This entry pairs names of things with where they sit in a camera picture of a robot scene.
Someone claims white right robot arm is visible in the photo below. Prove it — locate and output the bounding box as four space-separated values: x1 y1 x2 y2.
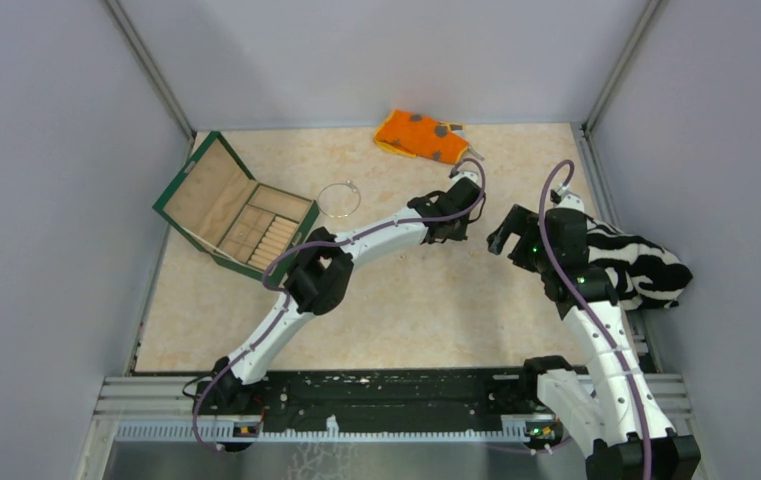
487 195 701 479

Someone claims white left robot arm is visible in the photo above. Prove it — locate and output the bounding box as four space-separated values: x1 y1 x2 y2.
194 170 485 415

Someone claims green jewelry box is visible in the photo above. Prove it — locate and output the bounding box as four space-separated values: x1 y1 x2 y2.
153 131 320 284

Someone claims orange spotted cloth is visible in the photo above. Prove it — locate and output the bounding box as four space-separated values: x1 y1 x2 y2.
372 109 483 165

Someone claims silver bangle with pearls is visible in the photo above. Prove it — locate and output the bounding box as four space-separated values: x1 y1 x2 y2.
316 180 362 219

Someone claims zebra striped cloth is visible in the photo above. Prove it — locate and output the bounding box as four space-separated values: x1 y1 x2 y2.
586 217 693 311

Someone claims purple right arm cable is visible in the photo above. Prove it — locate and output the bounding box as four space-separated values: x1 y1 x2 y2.
485 159 654 480

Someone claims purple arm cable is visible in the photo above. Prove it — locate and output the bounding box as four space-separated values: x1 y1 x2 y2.
191 157 488 454
485 159 654 480

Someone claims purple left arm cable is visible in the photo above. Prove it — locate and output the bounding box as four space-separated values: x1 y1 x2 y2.
191 157 488 454

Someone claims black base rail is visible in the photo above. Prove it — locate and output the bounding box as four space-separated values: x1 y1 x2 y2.
195 367 548 433

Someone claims white toothed cable strip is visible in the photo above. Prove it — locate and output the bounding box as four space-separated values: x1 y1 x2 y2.
114 420 529 443

